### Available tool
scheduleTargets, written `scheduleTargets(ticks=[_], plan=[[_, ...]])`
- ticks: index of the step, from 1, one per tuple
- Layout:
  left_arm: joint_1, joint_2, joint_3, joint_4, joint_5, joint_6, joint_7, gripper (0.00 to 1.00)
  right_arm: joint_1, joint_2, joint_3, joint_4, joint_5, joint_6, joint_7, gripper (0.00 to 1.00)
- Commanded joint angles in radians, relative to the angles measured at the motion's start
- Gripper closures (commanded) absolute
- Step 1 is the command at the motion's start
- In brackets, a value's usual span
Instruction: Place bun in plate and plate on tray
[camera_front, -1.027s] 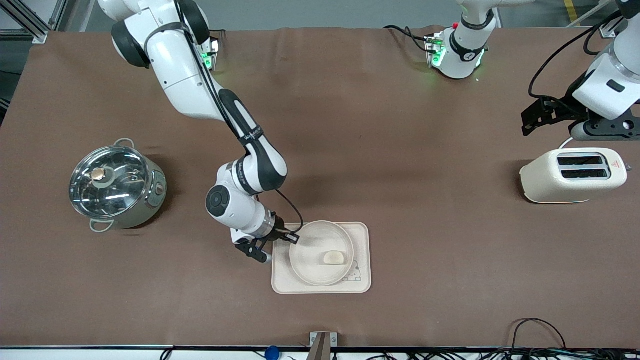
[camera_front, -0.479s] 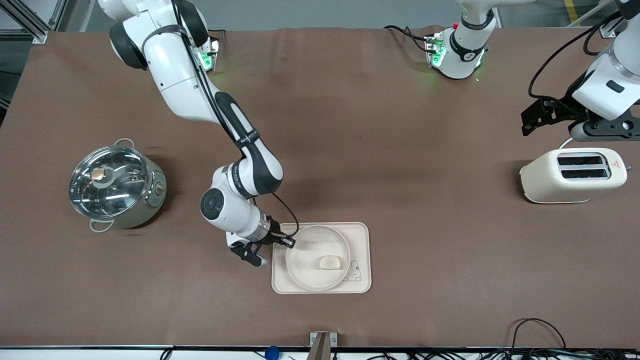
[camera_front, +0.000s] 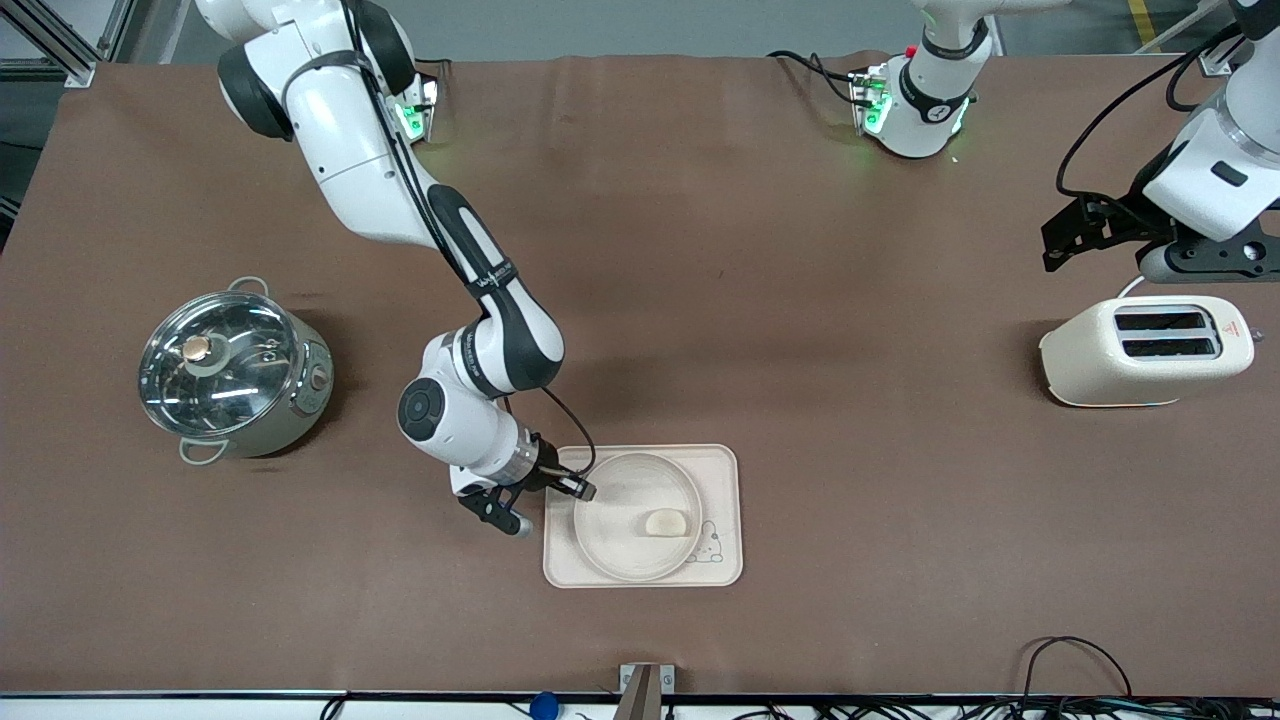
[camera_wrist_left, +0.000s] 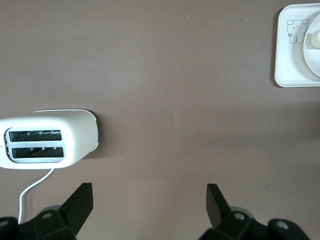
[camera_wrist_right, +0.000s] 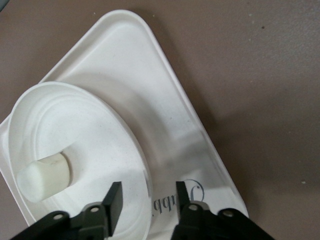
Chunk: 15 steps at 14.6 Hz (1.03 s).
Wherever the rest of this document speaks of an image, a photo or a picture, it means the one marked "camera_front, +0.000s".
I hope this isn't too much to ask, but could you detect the metal table edge bracket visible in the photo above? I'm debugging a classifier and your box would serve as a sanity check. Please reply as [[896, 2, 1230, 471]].
[[618, 663, 676, 720]]

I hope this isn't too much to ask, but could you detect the round cream plate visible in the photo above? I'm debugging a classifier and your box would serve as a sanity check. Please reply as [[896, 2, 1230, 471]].
[[573, 451, 705, 584]]

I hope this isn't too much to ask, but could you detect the glass pot lid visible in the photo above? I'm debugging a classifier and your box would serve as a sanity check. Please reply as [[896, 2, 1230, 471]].
[[138, 292, 300, 437]]

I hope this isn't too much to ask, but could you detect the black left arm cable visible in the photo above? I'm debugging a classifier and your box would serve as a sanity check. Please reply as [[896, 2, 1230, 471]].
[[1054, 22, 1249, 203]]

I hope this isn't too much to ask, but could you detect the black floor cable bundle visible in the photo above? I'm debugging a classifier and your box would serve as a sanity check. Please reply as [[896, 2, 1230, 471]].
[[735, 635, 1280, 720]]

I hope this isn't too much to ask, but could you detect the aluminium frame profile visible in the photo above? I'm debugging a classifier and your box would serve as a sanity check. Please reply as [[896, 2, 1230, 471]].
[[1140, 0, 1241, 77], [0, 0, 138, 90]]

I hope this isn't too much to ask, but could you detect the cream rabbit print tray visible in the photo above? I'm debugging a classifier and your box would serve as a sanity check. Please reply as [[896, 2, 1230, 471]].
[[543, 444, 744, 589]]

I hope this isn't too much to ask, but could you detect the pale green electric cooking pot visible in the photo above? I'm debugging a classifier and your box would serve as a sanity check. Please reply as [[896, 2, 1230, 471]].
[[138, 275, 336, 467]]

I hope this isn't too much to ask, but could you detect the brown table cover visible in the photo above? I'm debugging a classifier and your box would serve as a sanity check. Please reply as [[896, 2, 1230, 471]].
[[0, 50, 1280, 699]]

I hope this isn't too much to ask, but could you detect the cream two-slot toaster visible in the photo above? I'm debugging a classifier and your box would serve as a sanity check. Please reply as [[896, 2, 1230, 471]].
[[1038, 294, 1257, 409]]

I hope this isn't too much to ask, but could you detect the black left base cable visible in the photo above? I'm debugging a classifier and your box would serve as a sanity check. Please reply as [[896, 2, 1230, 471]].
[[767, 49, 863, 107]]

